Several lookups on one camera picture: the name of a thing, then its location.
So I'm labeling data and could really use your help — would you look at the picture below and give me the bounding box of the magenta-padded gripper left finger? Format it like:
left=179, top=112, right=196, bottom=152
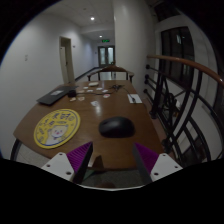
left=41, top=141, right=95, bottom=185

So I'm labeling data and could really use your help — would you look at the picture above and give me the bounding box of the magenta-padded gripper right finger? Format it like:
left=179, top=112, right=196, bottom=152
left=132, top=142, right=184, bottom=185

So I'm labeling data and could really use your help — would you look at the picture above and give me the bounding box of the black computer mouse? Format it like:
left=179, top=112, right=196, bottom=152
left=98, top=116, right=136, bottom=139

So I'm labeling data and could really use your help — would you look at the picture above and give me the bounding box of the round yellow cartoon mouse pad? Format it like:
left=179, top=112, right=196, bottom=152
left=33, top=108, right=81, bottom=150

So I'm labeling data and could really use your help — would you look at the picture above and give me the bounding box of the black closed laptop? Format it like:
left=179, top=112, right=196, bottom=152
left=36, top=85, right=78, bottom=106

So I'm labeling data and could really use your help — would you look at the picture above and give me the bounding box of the white paper sheet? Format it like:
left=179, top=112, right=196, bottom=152
left=127, top=93, right=143, bottom=104

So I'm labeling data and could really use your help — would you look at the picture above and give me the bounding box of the white side door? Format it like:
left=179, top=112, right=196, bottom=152
left=59, top=35, right=76, bottom=84

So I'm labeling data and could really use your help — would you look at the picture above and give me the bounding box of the black railing with wooden handrail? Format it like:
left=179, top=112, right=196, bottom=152
left=143, top=54, right=224, bottom=168

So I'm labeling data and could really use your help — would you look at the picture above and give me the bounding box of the wooden armchair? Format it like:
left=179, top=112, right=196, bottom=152
left=87, top=64, right=135, bottom=84

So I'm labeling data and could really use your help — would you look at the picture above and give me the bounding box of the dark window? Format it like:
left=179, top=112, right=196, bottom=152
left=160, top=26, right=196, bottom=89

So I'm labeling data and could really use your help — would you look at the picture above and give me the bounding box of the glass double door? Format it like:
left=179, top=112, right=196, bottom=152
left=97, top=45, right=116, bottom=68

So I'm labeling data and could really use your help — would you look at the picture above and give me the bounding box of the black cable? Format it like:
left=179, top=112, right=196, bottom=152
left=75, top=83, right=137, bottom=104

